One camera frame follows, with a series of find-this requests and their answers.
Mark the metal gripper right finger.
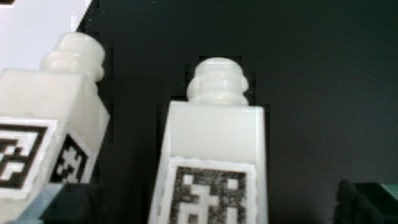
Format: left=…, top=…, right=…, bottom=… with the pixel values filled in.
left=336, top=180, right=398, bottom=224

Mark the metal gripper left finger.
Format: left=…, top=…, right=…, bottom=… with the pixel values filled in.
left=4, top=183, right=104, bottom=224

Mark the white leg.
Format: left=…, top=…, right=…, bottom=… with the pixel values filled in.
left=0, top=32, right=111, bottom=200
left=148, top=57, right=269, bottom=224

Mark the white marker sheet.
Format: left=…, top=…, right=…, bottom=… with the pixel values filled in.
left=0, top=0, right=93, bottom=71

